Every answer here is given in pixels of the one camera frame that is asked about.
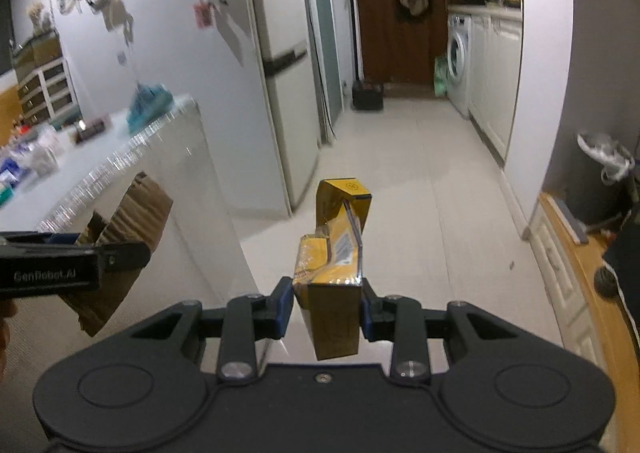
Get yellow foil carton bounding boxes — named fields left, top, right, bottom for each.
left=293, top=178, right=372, bottom=361

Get brown cardboard piece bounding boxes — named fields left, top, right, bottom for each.
left=62, top=172, right=174, bottom=337

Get teal fish snack bag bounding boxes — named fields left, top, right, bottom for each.
left=127, top=84, right=174, bottom=136

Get blue tissue pack wrapper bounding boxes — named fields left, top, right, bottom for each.
left=0, top=158, right=23, bottom=188

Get white plastic bag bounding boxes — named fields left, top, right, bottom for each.
left=29, top=130, right=66, bottom=177

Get red cigarette pack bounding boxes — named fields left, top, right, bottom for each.
left=75, top=118, right=110, bottom=144

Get black trash can white liner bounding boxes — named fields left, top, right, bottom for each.
left=544, top=129, right=637, bottom=229

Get person's left hand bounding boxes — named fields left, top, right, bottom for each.
left=0, top=299, right=17, bottom=379

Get white drawer organizer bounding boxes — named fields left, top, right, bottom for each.
left=14, top=57, right=78, bottom=126

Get low white wood-top cabinet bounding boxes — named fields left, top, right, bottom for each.
left=528, top=193, right=639, bottom=452

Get black box by door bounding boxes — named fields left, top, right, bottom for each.
left=352, top=80, right=384, bottom=112

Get black nice day cloth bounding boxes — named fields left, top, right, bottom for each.
left=593, top=203, right=640, bottom=323

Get green bag by washer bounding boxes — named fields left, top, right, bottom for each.
left=433, top=54, right=449, bottom=98

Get dark wooden door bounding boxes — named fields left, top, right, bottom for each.
left=357, top=0, right=448, bottom=86

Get white washing machine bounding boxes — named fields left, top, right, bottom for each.
left=446, top=13, right=472, bottom=120

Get white kitchen cabinets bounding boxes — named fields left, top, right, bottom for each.
left=470, top=16, right=522, bottom=161

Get pink hanging tag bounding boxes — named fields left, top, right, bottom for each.
left=193, top=2, right=213, bottom=30

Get white refrigerator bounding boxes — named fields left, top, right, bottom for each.
left=252, top=0, right=320, bottom=210

